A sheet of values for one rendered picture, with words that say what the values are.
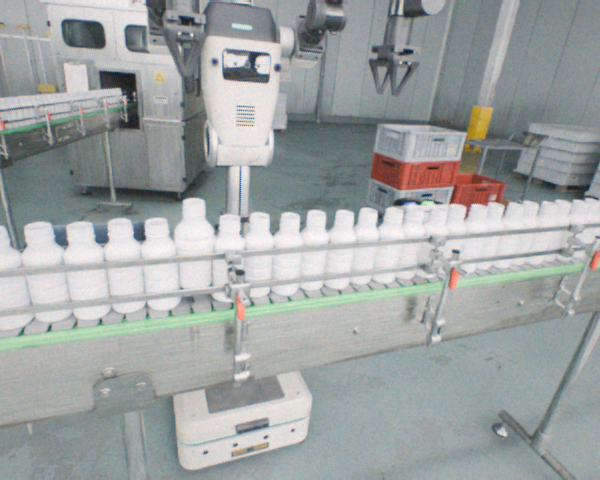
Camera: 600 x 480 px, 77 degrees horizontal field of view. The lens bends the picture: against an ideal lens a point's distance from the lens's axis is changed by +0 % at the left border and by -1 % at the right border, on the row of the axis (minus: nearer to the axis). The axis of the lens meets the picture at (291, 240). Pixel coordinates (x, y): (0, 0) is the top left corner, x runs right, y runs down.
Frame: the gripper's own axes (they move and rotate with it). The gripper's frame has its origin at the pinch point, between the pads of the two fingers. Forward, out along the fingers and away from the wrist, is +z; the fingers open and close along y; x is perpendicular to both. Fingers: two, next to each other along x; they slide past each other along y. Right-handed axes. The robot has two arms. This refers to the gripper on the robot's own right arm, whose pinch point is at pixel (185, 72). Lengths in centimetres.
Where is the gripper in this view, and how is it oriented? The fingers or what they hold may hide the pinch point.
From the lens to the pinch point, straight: 79.2
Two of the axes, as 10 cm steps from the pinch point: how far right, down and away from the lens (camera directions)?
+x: 9.4, -0.7, 3.5
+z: -0.7, 9.2, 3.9
